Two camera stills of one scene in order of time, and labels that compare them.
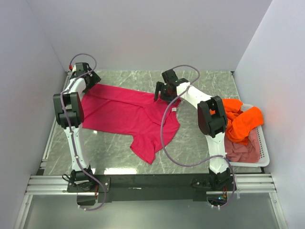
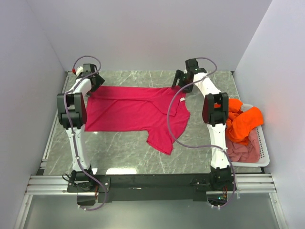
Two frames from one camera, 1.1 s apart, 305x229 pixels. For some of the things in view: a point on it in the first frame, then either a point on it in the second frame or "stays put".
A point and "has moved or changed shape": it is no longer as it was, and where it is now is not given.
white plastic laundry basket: x=264 y=158 stays put
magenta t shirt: x=149 y=123 has moved or changed shape
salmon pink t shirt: x=238 y=152 stays put
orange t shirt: x=240 y=123 stays put
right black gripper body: x=165 y=95 to x=181 y=76
